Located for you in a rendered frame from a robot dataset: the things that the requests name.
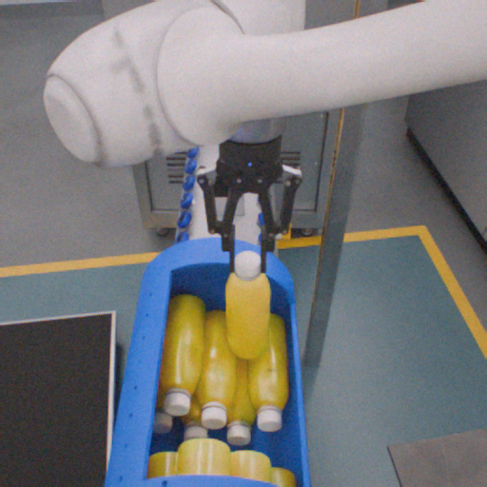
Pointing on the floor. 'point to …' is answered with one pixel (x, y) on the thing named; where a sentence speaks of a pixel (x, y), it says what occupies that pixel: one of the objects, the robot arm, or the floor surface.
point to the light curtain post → (337, 207)
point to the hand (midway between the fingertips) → (247, 250)
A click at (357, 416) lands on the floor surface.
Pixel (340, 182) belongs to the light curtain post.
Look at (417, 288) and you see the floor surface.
